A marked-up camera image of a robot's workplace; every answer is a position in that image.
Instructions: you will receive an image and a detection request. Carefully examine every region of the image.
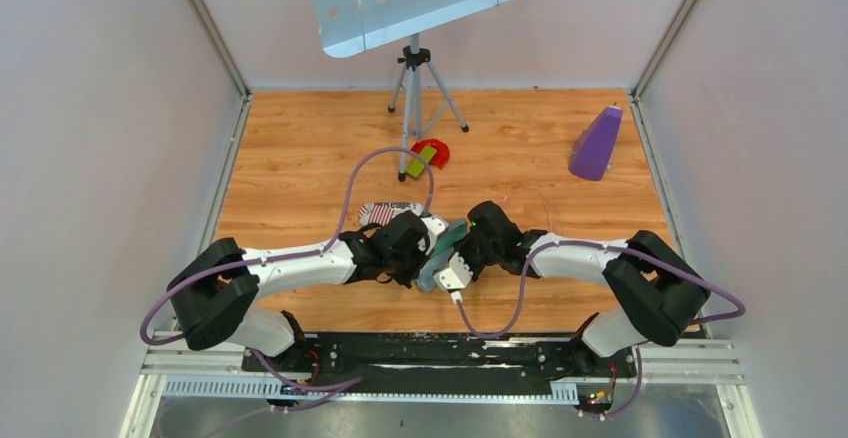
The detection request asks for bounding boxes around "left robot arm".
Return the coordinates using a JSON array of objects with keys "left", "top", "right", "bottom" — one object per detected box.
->
[{"left": 167, "top": 211, "right": 447, "bottom": 371}]

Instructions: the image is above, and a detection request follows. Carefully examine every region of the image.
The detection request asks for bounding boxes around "green rectangular block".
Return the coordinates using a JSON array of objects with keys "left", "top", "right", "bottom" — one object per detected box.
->
[{"left": 406, "top": 145, "right": 437, "bottom": 179}]

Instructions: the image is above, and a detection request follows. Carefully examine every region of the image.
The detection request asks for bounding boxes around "grey tripod stand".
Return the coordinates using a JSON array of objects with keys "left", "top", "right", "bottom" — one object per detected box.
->
[{"left": 387, "top": 33, "right": 470, "bottom": 149}]

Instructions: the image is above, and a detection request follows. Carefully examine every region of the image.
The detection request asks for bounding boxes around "white slotted cable duct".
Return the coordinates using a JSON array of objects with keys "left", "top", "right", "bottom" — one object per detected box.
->
[{"left": 162, "top": 375, "right": 579, "bottom": 405}]

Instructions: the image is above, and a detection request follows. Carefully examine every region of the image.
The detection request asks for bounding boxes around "grey glasses case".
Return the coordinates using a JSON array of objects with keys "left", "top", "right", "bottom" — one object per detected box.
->
[{"left": 414, "top": 218, "right": 468, "bottom": 293}]

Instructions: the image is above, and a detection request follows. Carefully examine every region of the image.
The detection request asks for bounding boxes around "red curved plastic piece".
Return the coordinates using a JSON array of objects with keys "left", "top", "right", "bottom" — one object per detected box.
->
[{"left": 411, "top": 138, "right": 450, "bottom": 169}]

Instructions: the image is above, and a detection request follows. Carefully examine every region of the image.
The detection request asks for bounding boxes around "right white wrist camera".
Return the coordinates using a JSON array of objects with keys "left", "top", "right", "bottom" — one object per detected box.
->
[{"left": 434, "top": 252, "right": 473, "bottom": 305}]

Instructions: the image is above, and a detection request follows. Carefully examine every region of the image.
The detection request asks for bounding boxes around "striped printed glasses pouch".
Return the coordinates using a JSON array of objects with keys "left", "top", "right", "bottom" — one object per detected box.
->
[{"left": 358, "top": 201, "right": 424, "bottom": 226}]

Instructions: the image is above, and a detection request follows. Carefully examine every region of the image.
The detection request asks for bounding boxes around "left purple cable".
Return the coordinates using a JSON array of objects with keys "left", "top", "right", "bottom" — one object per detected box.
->
[{"left": 139, "top": 147, "right": 436, "bottom": 348}]

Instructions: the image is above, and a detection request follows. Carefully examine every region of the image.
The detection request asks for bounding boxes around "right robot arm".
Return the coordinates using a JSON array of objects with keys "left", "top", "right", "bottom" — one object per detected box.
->
[{"left": 437, "top": 201, "right": 711, "bottom": 376}]

